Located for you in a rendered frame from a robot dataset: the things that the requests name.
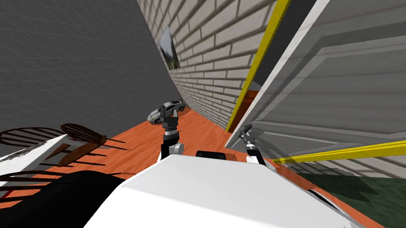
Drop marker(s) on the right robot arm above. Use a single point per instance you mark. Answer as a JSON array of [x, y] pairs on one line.
[[258, 157]]

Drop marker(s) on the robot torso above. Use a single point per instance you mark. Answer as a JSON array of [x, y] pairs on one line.
[[199, 208]]

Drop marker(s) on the framed landscape picture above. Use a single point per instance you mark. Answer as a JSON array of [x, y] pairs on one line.
[[169, 49]]

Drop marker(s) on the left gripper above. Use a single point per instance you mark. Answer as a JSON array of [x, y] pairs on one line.
[[171, 123]]

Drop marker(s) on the white table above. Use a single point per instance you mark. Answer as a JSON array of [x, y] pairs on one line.
[[17, 164]]

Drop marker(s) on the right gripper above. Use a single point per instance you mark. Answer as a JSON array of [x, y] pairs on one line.
[[247, 136]]

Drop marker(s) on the grey door leaf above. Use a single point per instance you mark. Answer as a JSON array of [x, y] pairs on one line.
[[360, 81]]

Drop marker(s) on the silver toy car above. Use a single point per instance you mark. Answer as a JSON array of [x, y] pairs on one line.
[[165, 111]]

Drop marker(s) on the dark brown wooden chair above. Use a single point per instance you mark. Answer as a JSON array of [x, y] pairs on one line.
[[7, 180], [25, 135], [82, 135]]

